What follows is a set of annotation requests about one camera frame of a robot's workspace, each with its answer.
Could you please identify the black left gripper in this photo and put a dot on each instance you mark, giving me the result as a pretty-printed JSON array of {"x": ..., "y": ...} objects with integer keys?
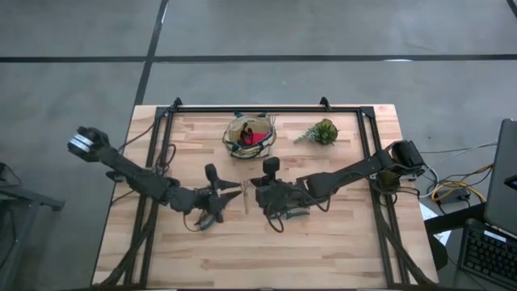
[{"x": 212, "y": 198}]

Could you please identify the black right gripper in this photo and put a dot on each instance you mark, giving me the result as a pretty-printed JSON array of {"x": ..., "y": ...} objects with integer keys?
[{"x": 271, "y": 165}]

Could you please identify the dark green pruning shears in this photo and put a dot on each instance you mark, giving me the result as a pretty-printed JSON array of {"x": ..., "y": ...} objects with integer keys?
[{"x": 208, "y": 224}]

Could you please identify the beige green-trimmed gardening bag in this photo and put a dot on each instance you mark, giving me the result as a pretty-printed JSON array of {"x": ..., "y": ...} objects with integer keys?
[{"x": 232, "y": 133}]

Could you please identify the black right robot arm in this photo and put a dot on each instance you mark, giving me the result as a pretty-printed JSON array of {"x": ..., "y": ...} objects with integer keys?
[{"x": 347, "y": 175}]

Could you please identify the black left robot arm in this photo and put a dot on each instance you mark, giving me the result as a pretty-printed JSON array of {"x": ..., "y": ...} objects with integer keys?
[{"x": 129, "y": 171}]

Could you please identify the red garden gloves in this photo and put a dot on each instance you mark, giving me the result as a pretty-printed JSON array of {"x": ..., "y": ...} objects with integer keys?
[{"x": 258, "y": 138}]

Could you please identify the small potted succulent plant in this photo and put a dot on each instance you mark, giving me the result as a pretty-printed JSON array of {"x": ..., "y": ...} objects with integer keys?
[{"x": 323, "y": 132}]

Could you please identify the white paper sheet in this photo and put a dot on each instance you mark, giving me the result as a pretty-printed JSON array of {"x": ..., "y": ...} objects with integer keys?
[{"x": 428, "y": 212}]

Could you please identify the grey power box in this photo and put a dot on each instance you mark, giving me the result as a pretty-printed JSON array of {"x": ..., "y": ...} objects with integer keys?
[{"x": 454, "y": 196}]

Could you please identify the black side desk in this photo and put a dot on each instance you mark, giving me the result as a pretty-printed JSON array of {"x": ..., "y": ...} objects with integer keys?
[{"x": 452, "y": 220}]

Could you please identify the black metal stand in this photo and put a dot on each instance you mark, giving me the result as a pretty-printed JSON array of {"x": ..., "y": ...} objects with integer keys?
[{"x": 24, "y": 196}]

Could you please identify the black keyboard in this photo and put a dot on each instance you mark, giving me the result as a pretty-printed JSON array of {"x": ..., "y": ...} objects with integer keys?
[{"x": 490, "y": 254}]

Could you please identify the grey laptop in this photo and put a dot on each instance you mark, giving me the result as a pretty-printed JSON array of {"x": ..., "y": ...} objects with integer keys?
[{"x": 505, "y": 182}]

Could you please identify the black aluminium table frame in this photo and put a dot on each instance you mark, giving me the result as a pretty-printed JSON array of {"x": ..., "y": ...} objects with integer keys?
[{"x": 262, "y": 109}]

